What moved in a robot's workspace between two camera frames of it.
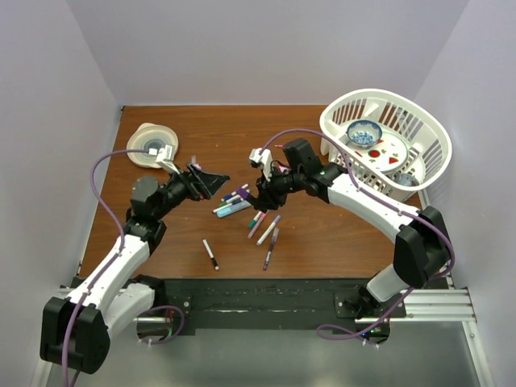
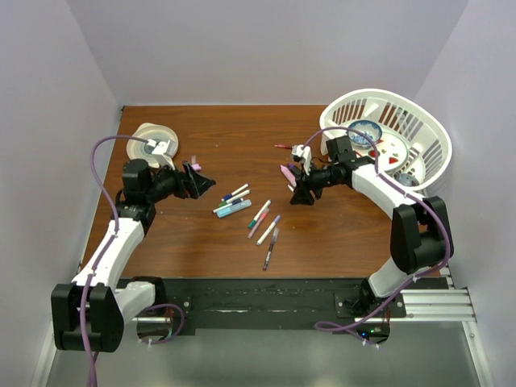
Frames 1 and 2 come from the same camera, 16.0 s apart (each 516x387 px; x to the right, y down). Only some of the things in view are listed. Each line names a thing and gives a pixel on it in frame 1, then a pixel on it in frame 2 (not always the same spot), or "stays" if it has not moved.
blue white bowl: [364, 133] stays
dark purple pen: [267, 260] stays
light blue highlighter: [227, 211] stays
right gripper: [265, 186] → [302, 195]
